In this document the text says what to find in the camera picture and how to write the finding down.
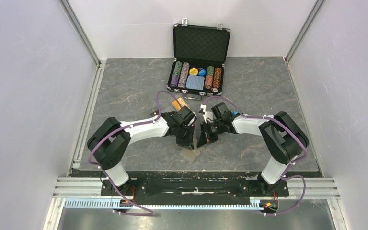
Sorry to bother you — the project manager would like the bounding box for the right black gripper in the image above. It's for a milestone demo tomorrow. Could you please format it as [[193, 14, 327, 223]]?
[[197, 119, 225, 148]]

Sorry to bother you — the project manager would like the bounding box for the black poker chip case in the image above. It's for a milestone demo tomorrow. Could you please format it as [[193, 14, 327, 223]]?
[[167, 18, 231, 100]]

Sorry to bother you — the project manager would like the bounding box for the orange card box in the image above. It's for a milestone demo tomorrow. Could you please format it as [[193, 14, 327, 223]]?
[[172, 97, 190, 112]]

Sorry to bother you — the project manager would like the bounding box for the grey slotted cable duct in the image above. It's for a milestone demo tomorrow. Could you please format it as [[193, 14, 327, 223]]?
[[63, 198, 268, 211]]

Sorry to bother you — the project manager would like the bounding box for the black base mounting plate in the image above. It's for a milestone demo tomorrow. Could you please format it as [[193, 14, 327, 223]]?
[[101, 171, 289, 205]]

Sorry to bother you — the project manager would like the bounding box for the black card box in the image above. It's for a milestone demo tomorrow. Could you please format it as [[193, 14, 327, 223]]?
[[150, 110, 159, 117]]

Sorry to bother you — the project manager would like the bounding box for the beige card holder wallet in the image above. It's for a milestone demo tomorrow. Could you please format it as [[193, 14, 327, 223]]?
[[179, 148, 201, 163]]

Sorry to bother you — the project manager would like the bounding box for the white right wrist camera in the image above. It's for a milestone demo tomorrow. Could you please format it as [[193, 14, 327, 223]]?
[[199, 104, 213, 123]]

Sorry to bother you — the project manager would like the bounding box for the purple cable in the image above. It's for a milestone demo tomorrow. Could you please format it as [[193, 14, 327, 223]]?
[[203, 96, 309, 217], [88, 91, 183, 216]]

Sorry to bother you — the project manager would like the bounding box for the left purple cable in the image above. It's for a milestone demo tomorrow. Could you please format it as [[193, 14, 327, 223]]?
[[88, 91, 183, 216]]

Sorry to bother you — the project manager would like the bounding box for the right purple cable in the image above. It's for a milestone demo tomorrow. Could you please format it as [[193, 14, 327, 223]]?
[[203, 96, 309, 217]]

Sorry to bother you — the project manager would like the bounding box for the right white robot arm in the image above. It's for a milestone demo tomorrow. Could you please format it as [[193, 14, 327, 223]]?
[[197, 103, 309, 196]]

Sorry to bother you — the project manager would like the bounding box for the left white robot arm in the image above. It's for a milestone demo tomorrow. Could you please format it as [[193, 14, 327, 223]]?
[[86, 106, 196, 195]]

